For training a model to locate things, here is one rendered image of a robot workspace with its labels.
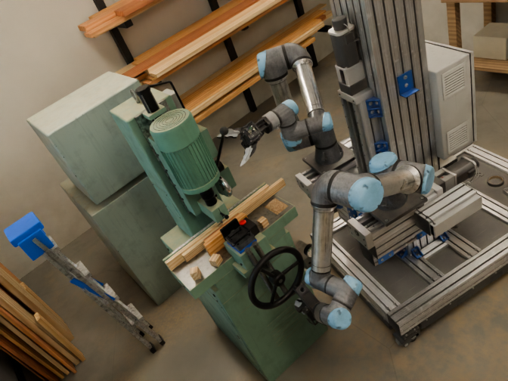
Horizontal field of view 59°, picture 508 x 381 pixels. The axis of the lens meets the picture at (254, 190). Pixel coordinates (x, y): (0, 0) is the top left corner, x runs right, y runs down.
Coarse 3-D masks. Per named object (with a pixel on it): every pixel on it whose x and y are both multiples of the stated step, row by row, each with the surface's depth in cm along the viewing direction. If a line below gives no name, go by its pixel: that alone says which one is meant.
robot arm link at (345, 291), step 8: (336, 280) 164; (344, 280) 162; (352, 280) 161; (328, 288) 164; (336, 288) 162; (344, 288) 160; (352, 288) 159; (360, 288) 161; (336, 296) 160; (344, 296) 159; (352, 296) 159; (344, 304) 158; (352, 304) 159
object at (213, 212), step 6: (216, 198) 197; (198, 204) 202; (204, 204) 196; (216, 204) 193; (222, 204) 192; (204, 210) 199; (210, 210) 192; (216, 210) 191; (222, 210) 193; (210, 216) 197; (216, 216) 193; (222, 216) 194
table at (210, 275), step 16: (256, 208) 210; (288, 208) 202; (256, 224) 201; (272, 224) 198; (208, 256) 195; (224, 256) 192; (176, 272) 194; (208, 272) 188; (224, 272) 190; (240, 272) 187; (192, 288) 184; (208, 288) 188
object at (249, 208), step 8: (272, 184) 213; (280, 184) 214; (264, 192) 211; (272, 192) 213; (256, 200) 208; (264, 200) 211; (248, 208) 207; (232, 216) 205; (200, 240) 199; (192, 248) 197; (200, 248) 199; (184, 256) 195; (192, 256) 197
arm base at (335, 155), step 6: (336, 144) 229; (318, 150) 230; (324, 150) 228; (330, 150) 228; (336, 150) 229; (342, 150) 233; (318, 156) 232; (324, 156) 231; (330, 156) 229; (336, 156) 230; (318, 162) 234; (324, 162) 231; (330, 162) 230
